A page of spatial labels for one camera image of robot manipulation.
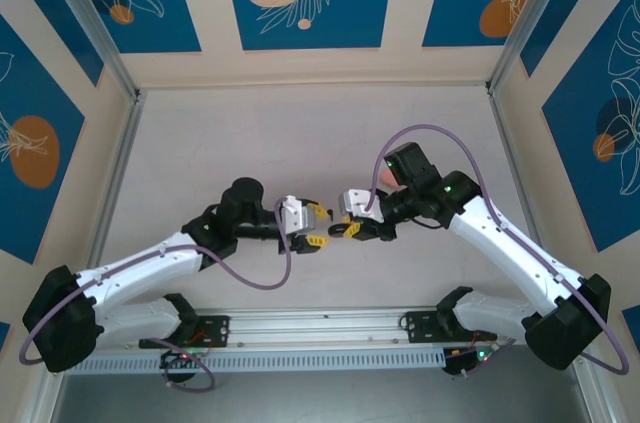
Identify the pink earbud charging case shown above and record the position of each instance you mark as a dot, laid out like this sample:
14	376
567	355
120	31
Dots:
387	177

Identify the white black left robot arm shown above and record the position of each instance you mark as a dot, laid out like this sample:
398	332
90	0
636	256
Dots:
140	268

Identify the grey metal sheet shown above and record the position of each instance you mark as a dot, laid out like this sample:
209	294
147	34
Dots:
325	400

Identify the small control board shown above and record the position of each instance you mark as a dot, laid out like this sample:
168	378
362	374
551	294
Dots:
180	358
465	360

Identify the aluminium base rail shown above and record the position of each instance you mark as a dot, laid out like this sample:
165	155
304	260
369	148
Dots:
325	328

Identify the aluminium table side rail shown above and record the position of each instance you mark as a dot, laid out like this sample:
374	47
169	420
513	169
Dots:
520	183
115	193

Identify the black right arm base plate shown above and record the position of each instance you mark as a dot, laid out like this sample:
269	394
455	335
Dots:
415	325

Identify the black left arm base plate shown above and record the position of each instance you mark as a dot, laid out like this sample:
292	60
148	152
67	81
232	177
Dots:
220	330

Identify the aluminium frame post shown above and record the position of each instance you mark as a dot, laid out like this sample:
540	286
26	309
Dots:
90	18
530	13

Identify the aluminium frame leg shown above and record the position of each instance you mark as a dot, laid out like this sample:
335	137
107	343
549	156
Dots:
592	393
40	395

